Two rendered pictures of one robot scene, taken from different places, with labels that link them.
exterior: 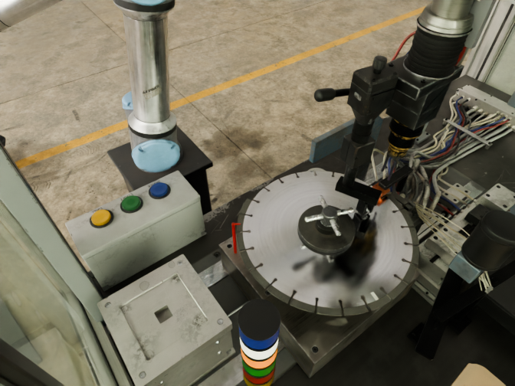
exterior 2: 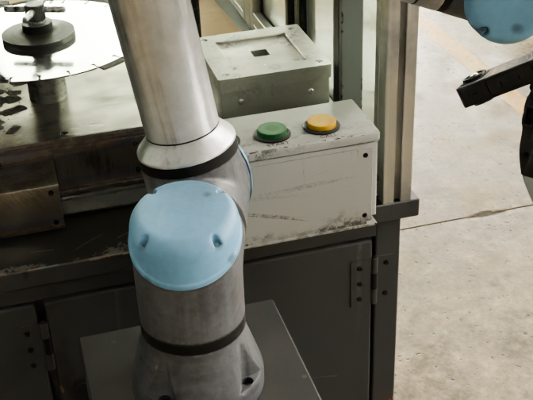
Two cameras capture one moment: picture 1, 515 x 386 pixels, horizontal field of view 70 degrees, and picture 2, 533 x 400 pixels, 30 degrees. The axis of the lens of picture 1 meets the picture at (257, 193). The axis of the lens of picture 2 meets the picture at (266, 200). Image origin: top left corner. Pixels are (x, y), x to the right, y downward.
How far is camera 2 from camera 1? 181 cm
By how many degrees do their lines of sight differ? 99
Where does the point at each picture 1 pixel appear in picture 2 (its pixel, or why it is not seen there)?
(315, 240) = (63, 25)
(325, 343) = not seen: hidden behind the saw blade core
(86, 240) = (344, 109)
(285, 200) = (56, 61)
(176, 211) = not seen: hidden behind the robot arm
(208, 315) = (213, 44)
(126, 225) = (285, 115)
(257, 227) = (116, 47)
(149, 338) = (279, 44)
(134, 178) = (274, 339)
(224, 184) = not seen: outside the picture
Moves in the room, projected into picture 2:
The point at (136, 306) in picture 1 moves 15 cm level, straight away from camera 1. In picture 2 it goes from (287, 59) to (317, 98)
